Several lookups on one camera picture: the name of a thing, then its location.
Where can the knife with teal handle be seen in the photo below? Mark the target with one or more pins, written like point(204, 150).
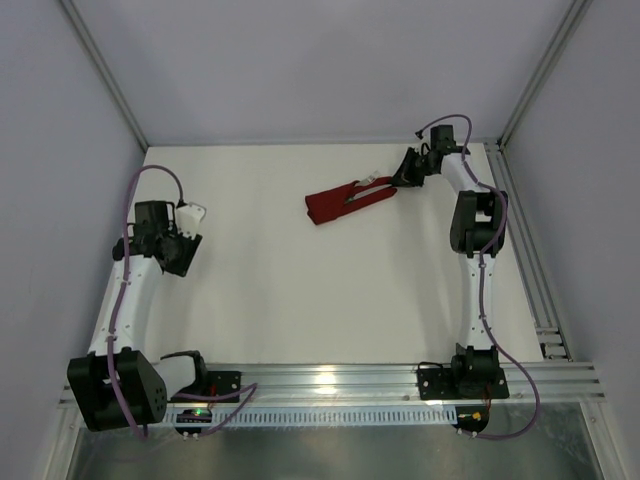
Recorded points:
point(355, 196)

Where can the aluminium rail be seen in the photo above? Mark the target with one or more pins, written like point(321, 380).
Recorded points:
point(399, 384)
point(546, 316)

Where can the corner frame post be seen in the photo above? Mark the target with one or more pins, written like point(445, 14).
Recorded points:
point(559, 41)
point(102, 69)

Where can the aluminium right side rail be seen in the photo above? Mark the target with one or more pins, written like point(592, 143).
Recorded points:
point(546, 316)

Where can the fork with teal handle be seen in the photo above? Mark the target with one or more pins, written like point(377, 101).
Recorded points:
point(369, 180)

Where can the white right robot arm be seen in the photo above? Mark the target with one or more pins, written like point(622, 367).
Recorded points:
point(477, 235)

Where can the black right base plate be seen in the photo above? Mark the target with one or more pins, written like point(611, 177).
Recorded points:
point(440, 384)

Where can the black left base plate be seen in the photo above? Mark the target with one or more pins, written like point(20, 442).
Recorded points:
point(217, 386)

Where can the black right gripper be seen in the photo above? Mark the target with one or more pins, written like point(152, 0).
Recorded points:
point(409, 167)

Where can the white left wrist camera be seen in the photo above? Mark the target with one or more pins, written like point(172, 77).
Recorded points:
point(188, 219)

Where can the right corner frame post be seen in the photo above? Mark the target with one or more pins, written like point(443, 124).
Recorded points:
point(559, 41)

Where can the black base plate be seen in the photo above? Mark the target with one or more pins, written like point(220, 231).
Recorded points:
point(217, 386)
point(440, 384)

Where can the aluminium front rail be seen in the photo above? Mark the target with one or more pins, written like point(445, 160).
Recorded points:
point(399, 384)

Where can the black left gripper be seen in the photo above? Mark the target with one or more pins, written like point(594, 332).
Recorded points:
point(185, 255)

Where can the dark red cloth napkin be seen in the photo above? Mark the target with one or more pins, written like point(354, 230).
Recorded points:
point(329, 205)

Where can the slotted cable duct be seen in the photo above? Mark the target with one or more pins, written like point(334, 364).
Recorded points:
point(343, 416)

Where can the left corner frame post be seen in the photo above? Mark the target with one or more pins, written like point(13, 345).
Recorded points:
point(102, 69)

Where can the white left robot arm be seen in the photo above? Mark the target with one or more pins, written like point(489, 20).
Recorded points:
point(115, 386)

